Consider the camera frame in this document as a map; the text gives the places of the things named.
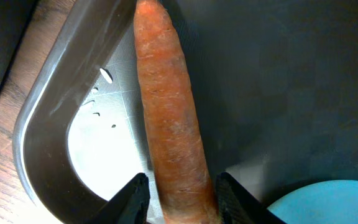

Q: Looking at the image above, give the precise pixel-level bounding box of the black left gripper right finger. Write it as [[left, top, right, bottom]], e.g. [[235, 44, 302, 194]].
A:
[[215, 172, 285, 224]]

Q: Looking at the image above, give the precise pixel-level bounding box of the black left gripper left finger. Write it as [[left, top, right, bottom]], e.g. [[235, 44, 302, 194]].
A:
[[87, 173, 150, 224]]

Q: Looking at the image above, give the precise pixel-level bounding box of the orange carrot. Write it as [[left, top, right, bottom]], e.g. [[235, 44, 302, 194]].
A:
[[134, 0, 221, 223]]

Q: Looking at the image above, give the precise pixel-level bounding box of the light blue rice bowl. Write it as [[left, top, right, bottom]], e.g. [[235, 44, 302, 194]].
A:
[[268, 180, 358, 223]]

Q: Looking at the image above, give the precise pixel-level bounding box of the brown serving tray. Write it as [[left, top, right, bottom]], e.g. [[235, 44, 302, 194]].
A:
[[13, 0, 358, 223]]

